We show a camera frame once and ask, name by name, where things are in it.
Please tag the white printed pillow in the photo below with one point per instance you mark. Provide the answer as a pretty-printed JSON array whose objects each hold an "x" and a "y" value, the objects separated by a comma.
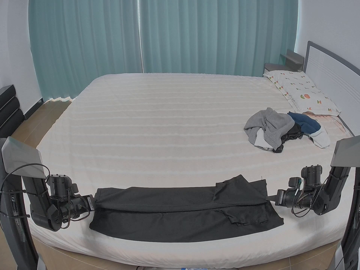
[{"x": 303, "y": 90}]

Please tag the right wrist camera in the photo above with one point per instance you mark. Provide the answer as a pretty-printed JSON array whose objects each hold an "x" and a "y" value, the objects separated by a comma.
[{"x": 295, "y": 183}]

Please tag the bed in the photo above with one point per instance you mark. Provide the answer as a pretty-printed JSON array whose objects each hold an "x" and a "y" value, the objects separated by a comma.
[{"x": 168, "y": 122}]

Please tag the pile of clothes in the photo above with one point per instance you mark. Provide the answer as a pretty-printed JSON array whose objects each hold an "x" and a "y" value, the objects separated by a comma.
[{"x": 272, "y": 128}]

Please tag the blue-green curtain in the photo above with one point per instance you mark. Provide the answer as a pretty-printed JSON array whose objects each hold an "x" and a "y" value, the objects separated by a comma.
[
  {"x": 84, "y": 38},
  {"x": 219, "y": 27}
]

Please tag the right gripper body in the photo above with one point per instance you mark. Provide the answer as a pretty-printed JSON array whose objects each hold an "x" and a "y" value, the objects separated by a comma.
[{"x": 285, "y": 198}]

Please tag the grey bedside table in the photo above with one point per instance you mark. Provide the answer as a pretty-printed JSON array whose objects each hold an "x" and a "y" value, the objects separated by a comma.
[{"x": 281, "y": 65}]

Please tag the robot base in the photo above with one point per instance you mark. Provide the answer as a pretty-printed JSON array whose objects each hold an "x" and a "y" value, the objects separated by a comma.
[{"x": 194, "y": 269}]

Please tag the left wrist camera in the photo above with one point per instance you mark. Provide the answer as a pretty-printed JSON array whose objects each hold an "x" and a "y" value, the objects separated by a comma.
[{"x": 74, "y": 188}]

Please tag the black chest of drawers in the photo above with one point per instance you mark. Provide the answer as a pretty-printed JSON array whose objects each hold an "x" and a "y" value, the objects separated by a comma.
[{"x": 9, "y": 108}]

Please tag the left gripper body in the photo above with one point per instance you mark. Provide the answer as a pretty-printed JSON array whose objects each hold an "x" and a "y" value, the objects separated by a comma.
[{"x": 84, "y": 205}]

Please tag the black T-shirt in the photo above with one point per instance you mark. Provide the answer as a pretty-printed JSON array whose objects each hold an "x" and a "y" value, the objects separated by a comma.
[{"x": 168, "y": 215}]

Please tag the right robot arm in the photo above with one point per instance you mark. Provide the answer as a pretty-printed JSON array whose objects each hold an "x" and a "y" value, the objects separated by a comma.
[{"x": 334, "y": 190}]

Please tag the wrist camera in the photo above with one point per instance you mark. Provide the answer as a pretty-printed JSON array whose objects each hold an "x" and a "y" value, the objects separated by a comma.
[
  {"x": 74, "y": 188},
  {"x": 295, "y": 183}
]

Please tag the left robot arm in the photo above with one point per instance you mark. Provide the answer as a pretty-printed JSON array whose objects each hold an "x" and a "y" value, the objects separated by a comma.
[{"x": 36, "y": 201}]

